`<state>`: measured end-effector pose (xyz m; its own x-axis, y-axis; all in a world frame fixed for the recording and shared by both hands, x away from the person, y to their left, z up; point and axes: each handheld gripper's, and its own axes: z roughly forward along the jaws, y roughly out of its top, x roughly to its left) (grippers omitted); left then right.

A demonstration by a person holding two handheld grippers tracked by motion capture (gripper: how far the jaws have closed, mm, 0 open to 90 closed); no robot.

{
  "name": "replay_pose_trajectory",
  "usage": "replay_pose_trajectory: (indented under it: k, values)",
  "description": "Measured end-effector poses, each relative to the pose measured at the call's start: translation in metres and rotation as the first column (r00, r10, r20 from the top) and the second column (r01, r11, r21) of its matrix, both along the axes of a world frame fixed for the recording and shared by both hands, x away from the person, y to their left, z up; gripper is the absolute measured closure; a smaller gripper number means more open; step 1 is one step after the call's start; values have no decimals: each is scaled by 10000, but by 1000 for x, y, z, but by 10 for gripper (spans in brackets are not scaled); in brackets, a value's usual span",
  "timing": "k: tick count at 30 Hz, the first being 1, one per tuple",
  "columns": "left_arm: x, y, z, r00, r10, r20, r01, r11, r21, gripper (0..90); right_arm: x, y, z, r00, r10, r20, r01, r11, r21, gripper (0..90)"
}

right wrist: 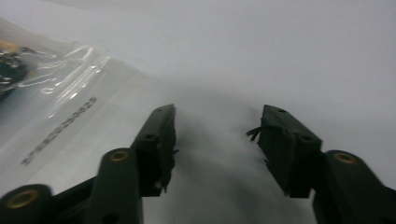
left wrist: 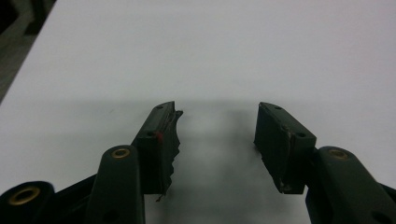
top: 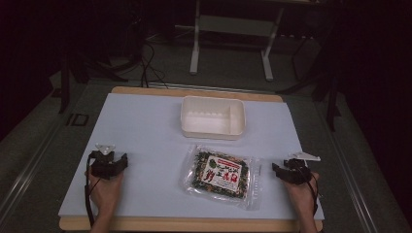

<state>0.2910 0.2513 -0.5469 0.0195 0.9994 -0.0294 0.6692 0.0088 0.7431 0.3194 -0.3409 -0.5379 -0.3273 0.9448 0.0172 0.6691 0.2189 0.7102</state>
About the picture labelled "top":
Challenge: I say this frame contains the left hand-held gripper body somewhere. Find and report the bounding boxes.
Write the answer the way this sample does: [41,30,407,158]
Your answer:
[89,144,119,180]

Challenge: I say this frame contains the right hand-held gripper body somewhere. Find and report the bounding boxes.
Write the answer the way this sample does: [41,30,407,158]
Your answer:
[283,151,322,186]

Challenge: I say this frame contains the person's left hand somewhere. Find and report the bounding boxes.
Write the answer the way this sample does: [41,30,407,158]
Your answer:
[85,169,125,218]

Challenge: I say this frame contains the person's right hand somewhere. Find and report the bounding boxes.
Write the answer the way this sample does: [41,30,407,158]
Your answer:
[281,171,321,217]

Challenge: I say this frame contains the white table mat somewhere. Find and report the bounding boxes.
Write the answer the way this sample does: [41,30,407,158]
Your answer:
[57,92,326,221]

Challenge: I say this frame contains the clear bag of mixed vegetables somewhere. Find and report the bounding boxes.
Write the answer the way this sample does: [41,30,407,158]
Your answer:
[178,144,263,212]

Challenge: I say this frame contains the black stand leg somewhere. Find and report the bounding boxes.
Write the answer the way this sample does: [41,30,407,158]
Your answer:
[311,62,343,133]
[57,48,89,115]

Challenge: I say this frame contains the white divided plastic container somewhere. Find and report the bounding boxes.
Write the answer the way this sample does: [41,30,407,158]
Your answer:
[180,95,247,141]

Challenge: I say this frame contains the metal floor strip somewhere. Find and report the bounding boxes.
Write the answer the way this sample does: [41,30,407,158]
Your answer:
[147,82,277,95]

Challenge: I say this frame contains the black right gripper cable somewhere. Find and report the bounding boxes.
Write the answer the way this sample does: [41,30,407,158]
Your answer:
[294,160,321,217]

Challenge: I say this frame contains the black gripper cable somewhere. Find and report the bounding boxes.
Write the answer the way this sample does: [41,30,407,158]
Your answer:
[84,153,102,228]
[294,160,321,217]

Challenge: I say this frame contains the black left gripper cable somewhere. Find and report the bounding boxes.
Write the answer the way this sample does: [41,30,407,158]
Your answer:
[84,153,102,228]

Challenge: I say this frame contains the metal floor rail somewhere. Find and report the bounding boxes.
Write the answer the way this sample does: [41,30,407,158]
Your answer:
[0,111,67,216]
[319,103,380,233]

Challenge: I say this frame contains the black floor cables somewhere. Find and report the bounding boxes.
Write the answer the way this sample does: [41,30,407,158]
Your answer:
[138,41,170,89]

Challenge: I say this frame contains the white metal stand frame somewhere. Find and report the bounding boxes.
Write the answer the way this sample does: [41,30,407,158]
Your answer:
[189,0,287,83]

